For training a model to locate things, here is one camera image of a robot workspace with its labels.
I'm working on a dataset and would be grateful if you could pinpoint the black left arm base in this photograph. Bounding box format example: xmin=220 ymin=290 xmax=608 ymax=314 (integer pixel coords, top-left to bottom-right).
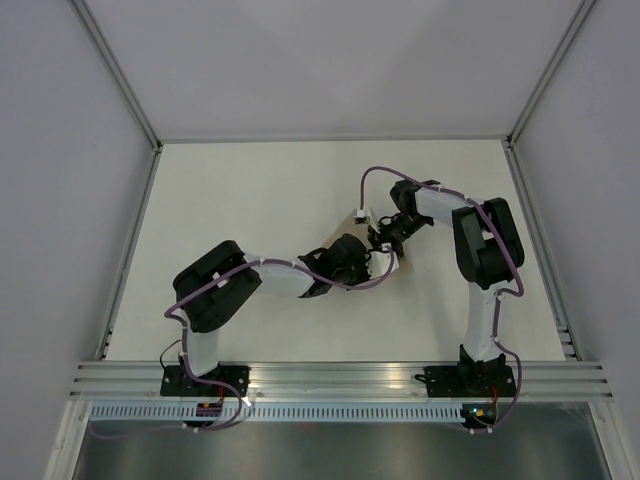
xmin=160 ymin=365 xmax=250 ymax=397

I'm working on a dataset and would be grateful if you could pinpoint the aluminium left frame post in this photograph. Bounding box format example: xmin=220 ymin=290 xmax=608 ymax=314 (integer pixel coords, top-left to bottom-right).
xmin=67 ymin=0 xmax=162 ymax=152

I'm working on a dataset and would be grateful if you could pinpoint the aluminium front mounting rail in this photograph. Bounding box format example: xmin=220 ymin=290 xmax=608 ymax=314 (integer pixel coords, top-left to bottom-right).
xmin=67 ymin=361 xmax=613 ymax=402

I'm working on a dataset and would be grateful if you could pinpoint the aluminium right frame post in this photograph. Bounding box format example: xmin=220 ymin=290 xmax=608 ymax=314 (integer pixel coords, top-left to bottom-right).
xmin=503 ymin=0 xmax=599 ymax=149

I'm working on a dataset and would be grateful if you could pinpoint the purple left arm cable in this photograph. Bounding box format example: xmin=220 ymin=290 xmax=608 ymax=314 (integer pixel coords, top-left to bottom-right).
xmin=89 ymin=244 xmax=399 ymax=440

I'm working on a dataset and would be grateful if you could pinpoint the beige cloth napkin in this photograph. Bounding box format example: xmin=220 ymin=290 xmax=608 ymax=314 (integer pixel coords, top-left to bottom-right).
xmin=323 ymin=213 xmax=411 ymax=275

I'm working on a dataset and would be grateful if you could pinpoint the aluminium rear frame bar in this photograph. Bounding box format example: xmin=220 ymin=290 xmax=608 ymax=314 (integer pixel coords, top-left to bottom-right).
xmin=159 ymin=133 xmax=508 ymax=145

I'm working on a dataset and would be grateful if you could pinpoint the white slotted cable duct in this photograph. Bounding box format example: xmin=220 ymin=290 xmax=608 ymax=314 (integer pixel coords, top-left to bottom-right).
xmin=89 ymin=401 xmax=464 ymax=423

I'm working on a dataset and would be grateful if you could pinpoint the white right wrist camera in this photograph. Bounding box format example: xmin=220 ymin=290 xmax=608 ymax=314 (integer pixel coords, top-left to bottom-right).
xmin=353 ymin=208 xmax=373 ymax=225

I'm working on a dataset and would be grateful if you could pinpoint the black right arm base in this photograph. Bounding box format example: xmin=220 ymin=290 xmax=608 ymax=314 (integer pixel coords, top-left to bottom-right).
xmin=415 ymin=365 xmax=516 ymax=399

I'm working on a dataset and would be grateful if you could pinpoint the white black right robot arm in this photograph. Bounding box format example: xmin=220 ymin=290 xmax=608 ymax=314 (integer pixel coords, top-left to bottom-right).
xmin=368 ymin=179 xmax=525 ymax=397

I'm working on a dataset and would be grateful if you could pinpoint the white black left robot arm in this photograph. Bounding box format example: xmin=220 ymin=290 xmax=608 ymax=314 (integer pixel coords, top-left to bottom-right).
xmin=172 ymin=234 xmax=385 ymax=396

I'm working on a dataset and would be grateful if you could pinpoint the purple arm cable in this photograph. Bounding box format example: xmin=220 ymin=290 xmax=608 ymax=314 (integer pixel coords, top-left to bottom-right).
xmin=358 ymin=165 xmax=525 ymax=436
xmin=89 ymin=244 xmax=399 ymax=440

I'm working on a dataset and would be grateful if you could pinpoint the aluminium frame post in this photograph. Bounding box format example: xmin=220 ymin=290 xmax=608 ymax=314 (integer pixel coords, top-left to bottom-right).
xmin=503 ymin=0 xmax=599 ymax=149
xmin=67 ymin=0 xmax=162 ymax=152

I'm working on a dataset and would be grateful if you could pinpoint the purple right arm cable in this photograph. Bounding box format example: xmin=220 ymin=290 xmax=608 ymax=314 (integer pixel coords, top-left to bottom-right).
xmin=358 ymin=165 xmax=525 ymax=436

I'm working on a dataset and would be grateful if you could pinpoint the aluminium table edge rail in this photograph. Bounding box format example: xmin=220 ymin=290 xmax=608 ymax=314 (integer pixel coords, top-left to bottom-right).
xmin=93 ymin=143 xmax=164 ymax=360

